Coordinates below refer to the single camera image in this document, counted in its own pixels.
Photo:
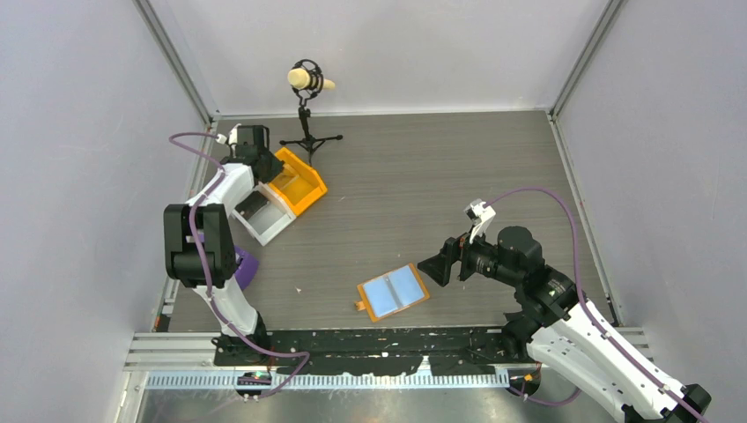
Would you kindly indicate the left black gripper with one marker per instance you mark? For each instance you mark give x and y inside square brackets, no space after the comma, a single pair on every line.
[275,168]

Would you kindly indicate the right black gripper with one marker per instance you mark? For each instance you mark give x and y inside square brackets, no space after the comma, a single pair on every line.
[438,267]

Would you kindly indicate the orange leather card holder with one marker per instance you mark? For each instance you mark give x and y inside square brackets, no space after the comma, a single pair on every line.
[391,293]

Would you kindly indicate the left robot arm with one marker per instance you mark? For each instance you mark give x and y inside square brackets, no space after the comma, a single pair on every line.
[199,247]

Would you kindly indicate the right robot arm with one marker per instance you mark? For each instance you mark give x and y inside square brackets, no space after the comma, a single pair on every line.
[560,327]

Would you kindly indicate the black card in white bin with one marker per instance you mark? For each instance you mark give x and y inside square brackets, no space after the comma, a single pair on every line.
[251,205]

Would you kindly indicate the orange plastic bin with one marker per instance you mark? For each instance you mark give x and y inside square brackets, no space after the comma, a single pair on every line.
[298,184]

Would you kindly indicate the white plastic bin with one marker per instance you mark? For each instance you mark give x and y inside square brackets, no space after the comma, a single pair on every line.
[271,220]

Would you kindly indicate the beige microphone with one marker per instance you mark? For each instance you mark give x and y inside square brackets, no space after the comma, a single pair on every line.
[301,79]

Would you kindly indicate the purple plastic bin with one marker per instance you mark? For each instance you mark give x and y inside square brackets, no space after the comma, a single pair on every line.
[247,267]

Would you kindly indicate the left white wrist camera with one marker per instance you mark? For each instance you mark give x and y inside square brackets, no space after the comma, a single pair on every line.
[231,138]

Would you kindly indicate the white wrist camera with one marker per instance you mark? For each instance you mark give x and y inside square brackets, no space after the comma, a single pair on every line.
[481,215]
[231,138]

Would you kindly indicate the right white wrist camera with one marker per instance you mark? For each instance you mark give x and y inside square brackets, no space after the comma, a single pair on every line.
[481,215]

